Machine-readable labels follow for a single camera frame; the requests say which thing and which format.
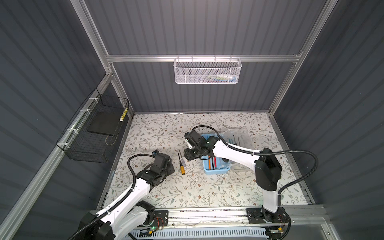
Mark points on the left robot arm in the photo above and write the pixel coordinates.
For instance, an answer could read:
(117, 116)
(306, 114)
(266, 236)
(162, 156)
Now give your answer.
(127, 211)

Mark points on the black wire basket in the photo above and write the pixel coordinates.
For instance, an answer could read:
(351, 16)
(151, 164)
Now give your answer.
(80, 145)

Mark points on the white wire mesh basket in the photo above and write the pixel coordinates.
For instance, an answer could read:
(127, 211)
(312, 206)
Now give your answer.
(186, 71)

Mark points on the blue plastic tool box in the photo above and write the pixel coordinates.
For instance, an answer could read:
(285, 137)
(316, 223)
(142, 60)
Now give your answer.
(222, 166)

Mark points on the items in white basket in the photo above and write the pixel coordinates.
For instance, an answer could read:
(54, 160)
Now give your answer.
(221, 78)

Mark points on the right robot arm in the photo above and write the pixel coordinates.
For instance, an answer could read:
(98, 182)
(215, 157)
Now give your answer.
(265, 165)

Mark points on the black foam pad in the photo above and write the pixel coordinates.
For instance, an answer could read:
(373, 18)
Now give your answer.
(105, 124)

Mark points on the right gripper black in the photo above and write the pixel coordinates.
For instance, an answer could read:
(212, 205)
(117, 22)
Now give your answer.
(187, 155)

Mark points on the yellow marker in basket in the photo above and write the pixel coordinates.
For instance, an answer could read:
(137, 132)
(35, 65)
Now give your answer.
(123, 115)

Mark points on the white perforated cable duct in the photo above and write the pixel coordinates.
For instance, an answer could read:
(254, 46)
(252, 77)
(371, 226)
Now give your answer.
(203, 233)

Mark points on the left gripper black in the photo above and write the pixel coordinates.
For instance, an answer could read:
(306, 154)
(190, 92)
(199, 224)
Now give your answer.
(170, 168)

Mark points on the aluminium front rail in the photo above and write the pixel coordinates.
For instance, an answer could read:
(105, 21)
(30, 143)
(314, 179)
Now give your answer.
(227, 216)

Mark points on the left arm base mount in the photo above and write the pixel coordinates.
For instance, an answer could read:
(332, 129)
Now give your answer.
(157, 218)

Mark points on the orange handled screwdriver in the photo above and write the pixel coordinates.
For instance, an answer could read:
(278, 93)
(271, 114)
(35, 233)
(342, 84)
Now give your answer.
(181, 165)

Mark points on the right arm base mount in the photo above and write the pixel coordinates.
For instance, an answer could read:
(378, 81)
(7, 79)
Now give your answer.
(262, 216)

